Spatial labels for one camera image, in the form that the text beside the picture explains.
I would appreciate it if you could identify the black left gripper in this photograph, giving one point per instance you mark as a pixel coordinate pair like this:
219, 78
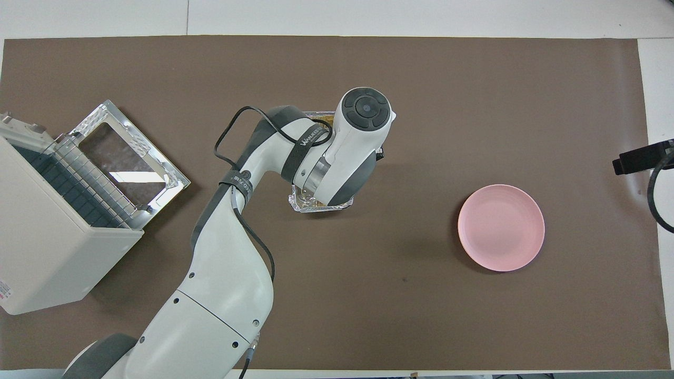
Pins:
379, 153

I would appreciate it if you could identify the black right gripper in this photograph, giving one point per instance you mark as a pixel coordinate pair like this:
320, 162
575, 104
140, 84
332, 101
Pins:
669, 153

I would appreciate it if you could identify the aluminium foil tray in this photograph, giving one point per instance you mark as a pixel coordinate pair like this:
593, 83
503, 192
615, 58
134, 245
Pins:
316, 206

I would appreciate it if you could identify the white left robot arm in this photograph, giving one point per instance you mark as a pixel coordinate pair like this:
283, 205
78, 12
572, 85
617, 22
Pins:
221, 295

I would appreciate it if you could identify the white toaster oven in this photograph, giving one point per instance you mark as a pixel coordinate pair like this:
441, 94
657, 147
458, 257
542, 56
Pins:
52, 263

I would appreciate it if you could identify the pink round plate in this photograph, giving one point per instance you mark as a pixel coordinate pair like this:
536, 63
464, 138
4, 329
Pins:
500, 229

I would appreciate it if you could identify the brown table mat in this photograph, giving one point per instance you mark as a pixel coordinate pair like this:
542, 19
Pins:
421, 316

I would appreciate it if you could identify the glass oven door metal frame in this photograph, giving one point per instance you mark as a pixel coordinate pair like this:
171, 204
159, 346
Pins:
131, 158

